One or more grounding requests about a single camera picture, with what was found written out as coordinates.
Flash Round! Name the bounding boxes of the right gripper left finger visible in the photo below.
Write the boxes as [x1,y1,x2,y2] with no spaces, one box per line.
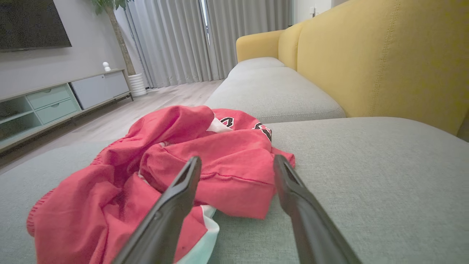
[112,156,202,264]

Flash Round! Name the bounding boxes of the white ribbed plant pot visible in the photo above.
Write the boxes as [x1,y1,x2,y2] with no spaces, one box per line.
[128,73,147,98]

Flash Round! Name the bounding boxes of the indoor tree plant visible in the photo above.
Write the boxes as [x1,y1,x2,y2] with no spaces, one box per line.
[90,0,137,76]

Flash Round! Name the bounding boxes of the large grey sofa seat cushion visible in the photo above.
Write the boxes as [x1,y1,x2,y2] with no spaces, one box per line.
[0,117,469,264]

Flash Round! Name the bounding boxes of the wide yellow sofa backrest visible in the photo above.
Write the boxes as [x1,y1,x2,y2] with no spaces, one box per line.
[297,0,469,136]

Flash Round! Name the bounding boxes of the black flat television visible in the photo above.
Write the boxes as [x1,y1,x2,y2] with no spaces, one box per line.
[0,0,72,52]

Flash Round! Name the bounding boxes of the mint green cabinet drawer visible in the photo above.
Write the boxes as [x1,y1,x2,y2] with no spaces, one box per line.
[27,85,73,110]
[36,98,80,125]

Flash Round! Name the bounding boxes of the grey pleated curtain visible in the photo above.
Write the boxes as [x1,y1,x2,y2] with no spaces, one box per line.
[205,0,293,79]
[123,0,213,88]

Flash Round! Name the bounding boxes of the red shorts white trim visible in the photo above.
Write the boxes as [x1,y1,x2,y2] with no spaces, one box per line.
[26,106,220,264]

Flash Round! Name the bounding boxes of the red basketball jersey white sleeves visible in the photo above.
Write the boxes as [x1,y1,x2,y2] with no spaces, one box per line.
[139,108,296,220]

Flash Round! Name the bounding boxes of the grey cabinet door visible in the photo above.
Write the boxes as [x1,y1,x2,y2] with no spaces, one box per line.
[70,75,107,110]
[104,71,131,99]

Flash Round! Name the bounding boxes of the narrow yellow sofa backrest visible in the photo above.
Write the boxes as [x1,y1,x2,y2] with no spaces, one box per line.
[278,22,305,71]

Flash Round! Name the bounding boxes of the long low tv cabinet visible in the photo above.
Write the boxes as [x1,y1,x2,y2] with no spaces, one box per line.
[0,69,133,153]

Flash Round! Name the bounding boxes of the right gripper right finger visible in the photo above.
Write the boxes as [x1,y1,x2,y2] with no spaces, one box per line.
[273,154,363,264]

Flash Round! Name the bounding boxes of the yellow sofa armrest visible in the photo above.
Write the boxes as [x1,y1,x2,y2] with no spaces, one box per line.
[236,30,284,63]

